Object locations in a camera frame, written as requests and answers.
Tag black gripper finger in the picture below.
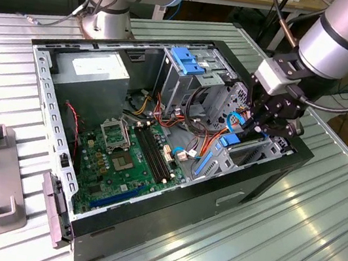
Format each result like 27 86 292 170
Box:
257 113 305 141
241 74 272 135

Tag orange red power wire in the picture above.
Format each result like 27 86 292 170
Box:
234 105 254 121

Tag blue data wire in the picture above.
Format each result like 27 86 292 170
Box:
224 110 251 139

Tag hard disk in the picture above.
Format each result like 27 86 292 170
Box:
194 123 270 186

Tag metal disk bay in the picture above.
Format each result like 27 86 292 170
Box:
188 117 297 197

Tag black stand pole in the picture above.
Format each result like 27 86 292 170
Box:
255 0 296 53

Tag metal optical drive cage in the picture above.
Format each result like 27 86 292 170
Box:
150 37 243 127

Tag black RAM slot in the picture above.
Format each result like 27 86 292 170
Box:
143 126 183 180
138 126 178 181
133 127 174 183
128 127 169 184

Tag CPU socket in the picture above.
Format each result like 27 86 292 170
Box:
108 150 138 175

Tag black open PC case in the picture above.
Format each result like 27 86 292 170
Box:
0 10 330 261

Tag metal socket cover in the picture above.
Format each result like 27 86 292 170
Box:
96 115 135 155

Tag green motherboard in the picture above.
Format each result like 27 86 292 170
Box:
64 111 195 231

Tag grey power supply unit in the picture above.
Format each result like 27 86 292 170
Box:
43 41 134 135

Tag blue expansion slot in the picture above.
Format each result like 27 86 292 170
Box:
88 175 148 218

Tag black case fan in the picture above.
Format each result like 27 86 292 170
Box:
54 103 91 176

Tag grey plastic case panel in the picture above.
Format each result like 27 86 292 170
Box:
31 171 83 251

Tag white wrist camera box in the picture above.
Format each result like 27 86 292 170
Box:
251 47 315 102

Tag black camera cable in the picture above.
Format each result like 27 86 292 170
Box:
283 72 348 116

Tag black wire loop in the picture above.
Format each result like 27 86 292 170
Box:
181 84 230 142

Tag blue plastic drive bracket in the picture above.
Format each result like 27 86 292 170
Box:
167 45 209 79

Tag white plug thin wires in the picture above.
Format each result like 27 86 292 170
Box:
175 147 203 165

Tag orange red wire bundle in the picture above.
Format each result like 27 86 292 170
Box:
146 90 232 161

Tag yellow orange wires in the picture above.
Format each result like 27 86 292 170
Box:
132 94 151 117

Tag red black fan wire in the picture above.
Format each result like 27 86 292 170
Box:
58 101 85 156

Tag black cable metal connector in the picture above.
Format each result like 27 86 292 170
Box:
14 0 92 33

